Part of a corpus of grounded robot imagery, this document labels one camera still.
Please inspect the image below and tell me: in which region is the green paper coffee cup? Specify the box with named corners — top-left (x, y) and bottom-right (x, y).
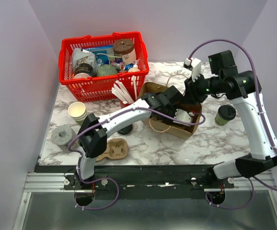
top-left (214, 113), bottom-right (236, 126)

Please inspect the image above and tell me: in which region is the red cup holder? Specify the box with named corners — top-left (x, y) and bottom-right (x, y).
top-left (119, 100), bottom-right (132, 109)

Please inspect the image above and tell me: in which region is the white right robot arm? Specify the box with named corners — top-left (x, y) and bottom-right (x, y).
top-left (184, 50), bottom-right (277, 188)

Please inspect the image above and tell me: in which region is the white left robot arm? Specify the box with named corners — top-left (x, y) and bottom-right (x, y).
top-left (75, 86), bottom-right (183, 189)

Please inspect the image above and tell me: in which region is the cream pump bottle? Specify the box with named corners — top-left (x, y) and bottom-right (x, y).
top-left (128, 60), bottom-right (140, 72)

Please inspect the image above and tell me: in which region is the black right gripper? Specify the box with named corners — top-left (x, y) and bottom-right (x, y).
top-left (180, 72), bottom-right (222, 106)

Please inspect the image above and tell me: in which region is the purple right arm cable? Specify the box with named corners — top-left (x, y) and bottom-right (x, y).
top-left (188, 39), bottom-right (277, 211)

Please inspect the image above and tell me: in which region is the blue box in basket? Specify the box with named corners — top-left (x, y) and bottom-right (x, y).
top-left (84, 45), bottom-right (115, 64)

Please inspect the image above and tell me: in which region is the brown lid paper tub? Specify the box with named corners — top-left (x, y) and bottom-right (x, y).
top-left (113, 38), bottom-right (136, 65)

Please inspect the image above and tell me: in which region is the stack of green paper cups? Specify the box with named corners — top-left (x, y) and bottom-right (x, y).
top-left (68, 102), bottom-right (88, 126)

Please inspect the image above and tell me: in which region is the brown cardboard cup carrier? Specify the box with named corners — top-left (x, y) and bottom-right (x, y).
top-left (96, 138), bottom-right (129, 162)

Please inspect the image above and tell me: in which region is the red plastic shopping basket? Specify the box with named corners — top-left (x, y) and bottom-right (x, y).
top-left (58, 32), bottom-right (149, 103)

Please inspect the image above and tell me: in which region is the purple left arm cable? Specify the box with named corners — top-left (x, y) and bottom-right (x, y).
top-left (68, 107), bottom-right (206, 211)

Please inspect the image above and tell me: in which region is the white snack bag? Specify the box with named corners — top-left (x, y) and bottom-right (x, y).
top-left (72, 48), bottom-right (97, 70)

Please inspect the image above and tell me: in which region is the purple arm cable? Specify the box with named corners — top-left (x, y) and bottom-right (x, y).
top-left (188, 39), bottom-right (277, 211)
top-left (68, 107), bottom-right (206, 211)

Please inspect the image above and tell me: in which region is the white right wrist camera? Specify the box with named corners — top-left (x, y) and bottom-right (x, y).
top-left (184, 57), bottom-right (202, 82)

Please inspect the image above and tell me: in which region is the brown paper bag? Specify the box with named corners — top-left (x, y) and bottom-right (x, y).
top-left (138, 74), bottom-right (202, 140)

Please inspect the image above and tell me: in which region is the red blue drink can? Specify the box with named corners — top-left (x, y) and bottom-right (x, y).
top-left (111, 61), bottom-right (126, 71)

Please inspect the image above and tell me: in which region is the dark instant noodle cup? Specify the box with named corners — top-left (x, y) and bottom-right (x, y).
top-left (73, 63), bottom-right (93, 79)

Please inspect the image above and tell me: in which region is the green netted melon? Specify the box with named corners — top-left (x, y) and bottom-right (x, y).
top-left (96, 64), bottom-right (118, 77)

